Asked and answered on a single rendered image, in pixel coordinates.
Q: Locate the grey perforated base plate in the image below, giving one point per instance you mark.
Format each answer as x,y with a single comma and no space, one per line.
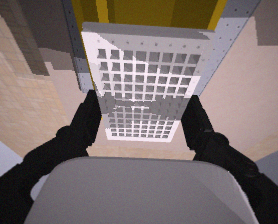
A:
234,18

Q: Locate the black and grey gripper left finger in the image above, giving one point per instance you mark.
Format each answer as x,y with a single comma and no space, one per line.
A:
70,141

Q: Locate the white well plate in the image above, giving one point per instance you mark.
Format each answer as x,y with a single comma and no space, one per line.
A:
134,98

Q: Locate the yellow open-top bin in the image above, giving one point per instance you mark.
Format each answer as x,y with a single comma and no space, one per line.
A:
196,14

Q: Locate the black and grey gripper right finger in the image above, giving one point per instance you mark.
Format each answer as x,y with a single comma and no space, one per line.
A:
214,148

